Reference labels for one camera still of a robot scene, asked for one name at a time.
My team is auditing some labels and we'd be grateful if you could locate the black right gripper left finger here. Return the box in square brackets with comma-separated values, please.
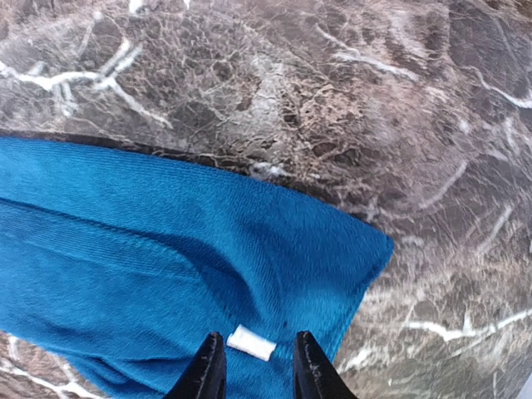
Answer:
[165, 332, 227, 399]

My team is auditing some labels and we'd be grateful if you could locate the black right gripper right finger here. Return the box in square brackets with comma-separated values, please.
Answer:
[293, 331, 357, 399]

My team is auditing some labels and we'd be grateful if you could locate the dark blue towel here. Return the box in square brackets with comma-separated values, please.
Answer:
[1, 137, 394, 398]

